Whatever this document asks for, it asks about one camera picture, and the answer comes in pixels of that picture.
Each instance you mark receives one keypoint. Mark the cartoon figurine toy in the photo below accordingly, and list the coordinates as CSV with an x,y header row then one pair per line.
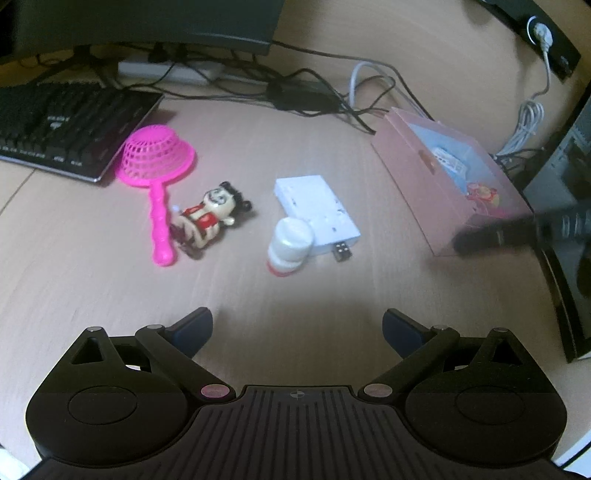
x,y
214,207

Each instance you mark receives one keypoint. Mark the orange lattice ball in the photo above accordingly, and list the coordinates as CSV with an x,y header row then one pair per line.
x,y
482,194

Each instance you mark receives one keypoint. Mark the pink toy strainer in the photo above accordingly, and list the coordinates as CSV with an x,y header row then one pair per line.
x,y
147,154

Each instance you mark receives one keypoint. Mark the white usb adapter box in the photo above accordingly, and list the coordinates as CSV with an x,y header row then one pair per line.
x,y
314,198

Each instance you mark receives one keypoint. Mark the black computer monitor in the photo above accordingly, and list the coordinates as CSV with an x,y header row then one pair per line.
x,y
138,18

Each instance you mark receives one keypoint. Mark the black socket strip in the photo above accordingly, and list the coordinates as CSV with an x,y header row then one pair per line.
x,y
561,50

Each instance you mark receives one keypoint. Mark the pink cardboard box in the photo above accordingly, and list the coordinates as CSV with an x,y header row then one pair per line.
x,y
406,175

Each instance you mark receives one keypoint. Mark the black keyboard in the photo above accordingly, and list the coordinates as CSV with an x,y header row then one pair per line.
x,y
69,124

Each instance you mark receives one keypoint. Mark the black power adapter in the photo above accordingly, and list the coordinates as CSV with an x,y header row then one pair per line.
x,y
300,97

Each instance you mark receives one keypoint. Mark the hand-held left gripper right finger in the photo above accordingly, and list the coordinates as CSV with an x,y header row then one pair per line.
x,y
404,328

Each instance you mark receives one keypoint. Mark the computer case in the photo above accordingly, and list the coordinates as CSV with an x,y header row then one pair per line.
x,y
549,180

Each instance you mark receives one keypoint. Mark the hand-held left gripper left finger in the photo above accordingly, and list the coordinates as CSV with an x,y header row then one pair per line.
x,y
194,327

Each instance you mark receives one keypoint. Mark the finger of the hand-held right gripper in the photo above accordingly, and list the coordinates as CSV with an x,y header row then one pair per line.
x,y
494,235

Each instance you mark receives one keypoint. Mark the white power strip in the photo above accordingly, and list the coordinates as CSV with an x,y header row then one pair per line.
x,y
184,71

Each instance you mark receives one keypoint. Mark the small white bottle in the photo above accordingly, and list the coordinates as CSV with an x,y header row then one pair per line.
x,y
291,237

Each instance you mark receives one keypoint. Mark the blue and white packet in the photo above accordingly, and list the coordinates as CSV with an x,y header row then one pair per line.
x,y
447,157

